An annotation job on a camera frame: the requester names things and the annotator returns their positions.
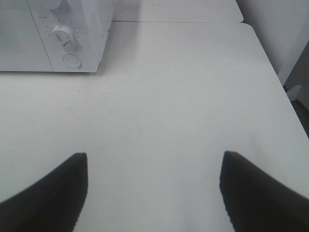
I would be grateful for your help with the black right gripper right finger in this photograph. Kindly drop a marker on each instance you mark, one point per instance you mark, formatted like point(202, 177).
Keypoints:
point(257, 202)

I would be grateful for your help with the white microwave door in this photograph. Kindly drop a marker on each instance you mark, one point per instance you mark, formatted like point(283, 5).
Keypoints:
point(21, 47)

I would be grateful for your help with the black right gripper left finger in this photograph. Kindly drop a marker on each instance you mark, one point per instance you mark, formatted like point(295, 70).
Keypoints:
point(52, 204)

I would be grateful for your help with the round white door button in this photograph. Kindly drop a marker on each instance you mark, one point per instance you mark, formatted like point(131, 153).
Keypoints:
point(72, 61)

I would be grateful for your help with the upper white power knob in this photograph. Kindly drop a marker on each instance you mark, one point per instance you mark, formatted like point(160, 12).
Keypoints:
point(54, 4)

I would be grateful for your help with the white timer knob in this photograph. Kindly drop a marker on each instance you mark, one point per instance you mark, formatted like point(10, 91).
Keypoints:
point(63, 34)

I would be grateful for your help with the white microwave oven body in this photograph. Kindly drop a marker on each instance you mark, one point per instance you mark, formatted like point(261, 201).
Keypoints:
point(90, 21)

